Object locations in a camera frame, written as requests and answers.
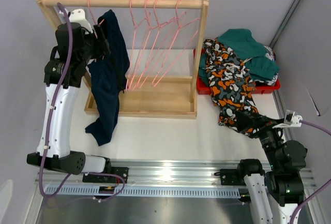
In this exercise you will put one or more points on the pink hanger camouflage shorts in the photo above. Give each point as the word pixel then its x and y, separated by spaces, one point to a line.
pixel 133 65

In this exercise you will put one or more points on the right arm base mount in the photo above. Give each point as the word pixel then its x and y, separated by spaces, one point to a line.
pixel 230 177

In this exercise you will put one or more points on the navy blue shorts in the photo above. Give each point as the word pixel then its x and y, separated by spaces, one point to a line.
pixel 108 77

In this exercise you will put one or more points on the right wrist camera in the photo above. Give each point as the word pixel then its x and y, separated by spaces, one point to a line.
pixel 290 120

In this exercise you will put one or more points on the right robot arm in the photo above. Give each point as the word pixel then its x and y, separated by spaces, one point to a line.
pixel 275 193

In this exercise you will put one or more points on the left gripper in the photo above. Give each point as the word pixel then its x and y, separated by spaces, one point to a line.
pixel 102 46

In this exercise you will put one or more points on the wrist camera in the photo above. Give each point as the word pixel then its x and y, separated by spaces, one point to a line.
pixel 290 120
pixel 75 16

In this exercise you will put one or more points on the slotted cable duct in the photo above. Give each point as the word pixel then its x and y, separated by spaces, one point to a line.
pixel 137 191

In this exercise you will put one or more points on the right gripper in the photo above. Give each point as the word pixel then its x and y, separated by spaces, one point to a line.
pixel 244 121

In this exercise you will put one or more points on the blue patterned shorts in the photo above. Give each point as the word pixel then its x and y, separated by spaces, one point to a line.
pixel 270 69

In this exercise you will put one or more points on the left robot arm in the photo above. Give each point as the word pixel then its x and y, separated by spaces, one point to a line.
pixel 62 76

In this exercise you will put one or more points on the wooden clothes rack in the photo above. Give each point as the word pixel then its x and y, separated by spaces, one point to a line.
pixel 174 96

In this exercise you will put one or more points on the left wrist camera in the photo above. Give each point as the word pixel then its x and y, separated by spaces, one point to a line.
pixel 75 16

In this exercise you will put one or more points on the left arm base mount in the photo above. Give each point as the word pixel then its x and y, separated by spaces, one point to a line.
pixel 119 171

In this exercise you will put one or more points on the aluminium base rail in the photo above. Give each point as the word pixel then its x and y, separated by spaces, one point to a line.
pixel 172 173

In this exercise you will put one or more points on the red plastic tray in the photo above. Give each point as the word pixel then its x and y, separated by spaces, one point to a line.
pixel 260 88

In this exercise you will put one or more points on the orange camouflage shorts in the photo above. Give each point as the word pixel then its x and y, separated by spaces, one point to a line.
pixel 229 81

